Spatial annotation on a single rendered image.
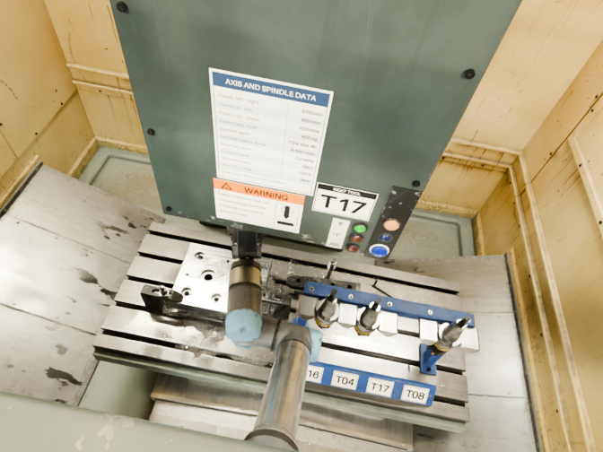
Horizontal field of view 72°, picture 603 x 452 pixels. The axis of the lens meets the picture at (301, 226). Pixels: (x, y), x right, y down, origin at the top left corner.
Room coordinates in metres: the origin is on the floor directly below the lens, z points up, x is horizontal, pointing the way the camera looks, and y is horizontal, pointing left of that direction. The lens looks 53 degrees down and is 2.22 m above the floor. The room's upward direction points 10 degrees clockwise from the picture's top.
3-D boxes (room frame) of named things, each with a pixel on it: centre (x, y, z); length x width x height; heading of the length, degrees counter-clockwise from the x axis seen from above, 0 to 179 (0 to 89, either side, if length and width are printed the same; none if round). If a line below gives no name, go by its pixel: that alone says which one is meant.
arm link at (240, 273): (0.46, 0.10, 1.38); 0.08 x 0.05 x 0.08; 101
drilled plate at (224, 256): (0.66, 0.23, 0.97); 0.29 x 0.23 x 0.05; 89
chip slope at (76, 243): (0.67, 0.81, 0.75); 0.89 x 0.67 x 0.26; 179
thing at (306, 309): (0.50, -0.05, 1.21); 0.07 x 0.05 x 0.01; 179
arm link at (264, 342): (0.39, 0.07, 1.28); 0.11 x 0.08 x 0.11; 85
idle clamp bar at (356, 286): (0.72, -0.11, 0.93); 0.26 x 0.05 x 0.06; 94
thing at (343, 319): (0.50, -0.16, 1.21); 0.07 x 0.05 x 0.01; 179
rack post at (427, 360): (0.55, -0.49, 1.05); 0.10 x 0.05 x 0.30; 179
